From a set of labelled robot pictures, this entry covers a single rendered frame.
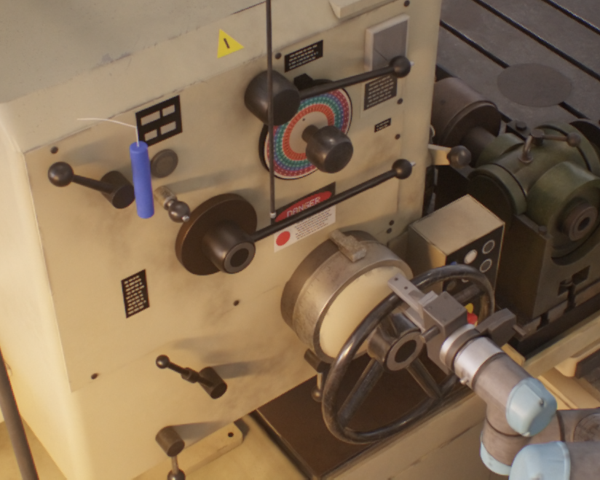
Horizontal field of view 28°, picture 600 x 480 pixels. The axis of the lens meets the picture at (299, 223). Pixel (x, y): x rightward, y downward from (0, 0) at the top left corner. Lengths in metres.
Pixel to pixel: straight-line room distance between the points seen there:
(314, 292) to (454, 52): 1.36
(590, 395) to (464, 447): 0.42
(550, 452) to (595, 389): 1.35
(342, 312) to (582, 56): 1.47
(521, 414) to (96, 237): 0.67
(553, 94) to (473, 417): 0.85
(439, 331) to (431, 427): 1.11
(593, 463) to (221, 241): 0.69
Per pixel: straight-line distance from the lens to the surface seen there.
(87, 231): 1.77
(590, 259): 2.59
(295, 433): 2.81
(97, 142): 1.69
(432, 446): 2.99
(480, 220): 2.28
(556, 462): 1.47
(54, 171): 1.63
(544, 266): 2.46
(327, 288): 2.06
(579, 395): 2.84
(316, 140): 1.85
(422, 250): 2.25
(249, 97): 1.78
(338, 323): 2.08
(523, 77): 3.23
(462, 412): 2.98
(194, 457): 2.77
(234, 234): 1.86
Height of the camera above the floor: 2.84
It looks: 42 degrees down
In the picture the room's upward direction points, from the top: straight up
